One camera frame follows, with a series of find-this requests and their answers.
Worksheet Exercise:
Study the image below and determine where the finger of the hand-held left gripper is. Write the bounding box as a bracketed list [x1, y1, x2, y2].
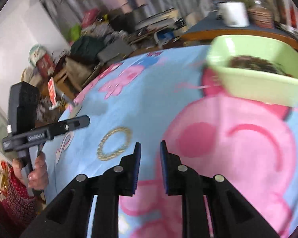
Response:
[48, 115, 90, 140]

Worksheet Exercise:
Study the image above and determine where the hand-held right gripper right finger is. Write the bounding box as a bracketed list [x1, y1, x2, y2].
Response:
[160, 140, 280, 238]

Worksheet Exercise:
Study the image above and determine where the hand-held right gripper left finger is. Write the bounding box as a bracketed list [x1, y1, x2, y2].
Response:
[21, 142, 142, 238]

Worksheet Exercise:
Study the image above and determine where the gold twisted bracelet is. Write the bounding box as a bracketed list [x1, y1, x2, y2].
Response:
[97, 126, 132, 160]

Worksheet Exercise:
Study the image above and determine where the light green tray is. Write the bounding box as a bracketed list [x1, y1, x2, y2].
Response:
[206, 35, 298, 107]

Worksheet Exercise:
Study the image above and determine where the person's left forearm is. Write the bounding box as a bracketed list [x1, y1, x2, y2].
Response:
[0, 169, 38, 238]

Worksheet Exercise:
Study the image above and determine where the person's left hand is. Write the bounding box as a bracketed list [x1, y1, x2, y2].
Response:
[12, 151, 49, 192]

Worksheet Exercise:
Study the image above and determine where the red white packet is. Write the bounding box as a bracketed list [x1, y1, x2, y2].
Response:
[47, 77, 58, 105]

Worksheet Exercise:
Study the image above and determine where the red tin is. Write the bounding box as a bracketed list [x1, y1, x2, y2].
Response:
[36, 53, 55, 78]

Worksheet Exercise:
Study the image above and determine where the mint green round container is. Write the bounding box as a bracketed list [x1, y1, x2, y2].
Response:
[28, 44, 44, 66]

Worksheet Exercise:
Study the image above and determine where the blue pink printed blanket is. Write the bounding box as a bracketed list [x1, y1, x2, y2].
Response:
[42, 45, 298, 238]

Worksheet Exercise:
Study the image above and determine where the dark green bag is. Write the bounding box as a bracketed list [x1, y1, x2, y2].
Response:
[70, 36, 106, 62]

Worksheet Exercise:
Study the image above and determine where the grey box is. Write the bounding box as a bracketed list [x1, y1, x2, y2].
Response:
[98, 40, 130, 61]

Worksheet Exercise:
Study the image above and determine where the bright green bag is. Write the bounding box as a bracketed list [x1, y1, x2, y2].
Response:
[70, 23, 82, 40]

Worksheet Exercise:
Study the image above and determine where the red bag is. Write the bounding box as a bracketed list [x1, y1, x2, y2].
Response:
[82, 9, 100, 28]

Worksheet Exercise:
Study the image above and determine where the wooden desk with blue top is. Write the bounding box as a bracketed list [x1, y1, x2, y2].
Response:
[181, 9, 298, 52]

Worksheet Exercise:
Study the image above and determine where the white enamel mug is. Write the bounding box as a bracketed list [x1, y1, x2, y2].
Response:
[217, 1, 250, 28]

